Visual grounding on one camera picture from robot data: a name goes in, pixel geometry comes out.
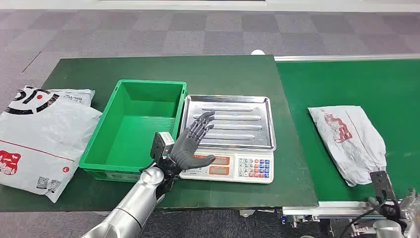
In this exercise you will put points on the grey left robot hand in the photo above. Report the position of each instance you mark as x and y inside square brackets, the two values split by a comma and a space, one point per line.
[183, 152]

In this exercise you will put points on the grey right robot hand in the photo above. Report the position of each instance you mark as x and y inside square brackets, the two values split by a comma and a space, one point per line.
[411, 205]

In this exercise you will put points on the grey parcel red print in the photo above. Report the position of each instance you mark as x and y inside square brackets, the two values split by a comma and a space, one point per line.
[351, 141]

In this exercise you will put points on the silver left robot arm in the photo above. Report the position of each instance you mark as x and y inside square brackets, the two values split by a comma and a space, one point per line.
[134, 207]

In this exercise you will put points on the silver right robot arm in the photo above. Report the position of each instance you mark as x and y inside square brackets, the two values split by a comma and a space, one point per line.
[388, 230]

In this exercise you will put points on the green conveyor belt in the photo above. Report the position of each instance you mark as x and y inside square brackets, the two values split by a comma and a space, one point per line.
[344, 85]

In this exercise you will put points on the green plastic crate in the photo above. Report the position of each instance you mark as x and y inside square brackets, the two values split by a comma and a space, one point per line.
[141, 131]

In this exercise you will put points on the white electronic scale steel tray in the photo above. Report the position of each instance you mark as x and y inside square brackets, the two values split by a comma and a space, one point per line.
[236, 124]

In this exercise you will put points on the large white mailer red print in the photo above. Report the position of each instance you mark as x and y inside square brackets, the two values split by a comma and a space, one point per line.
[42, 148]

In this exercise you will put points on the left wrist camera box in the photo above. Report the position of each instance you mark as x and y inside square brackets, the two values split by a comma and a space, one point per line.
[161, 144]

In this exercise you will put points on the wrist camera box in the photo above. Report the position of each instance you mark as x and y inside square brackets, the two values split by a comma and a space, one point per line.
[382, 184]
[161, 144]

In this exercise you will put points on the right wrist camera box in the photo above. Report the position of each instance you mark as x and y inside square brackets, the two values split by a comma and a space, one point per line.
[382, 184]

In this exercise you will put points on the white bracket under table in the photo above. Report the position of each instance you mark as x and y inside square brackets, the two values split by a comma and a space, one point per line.
[246, 213]

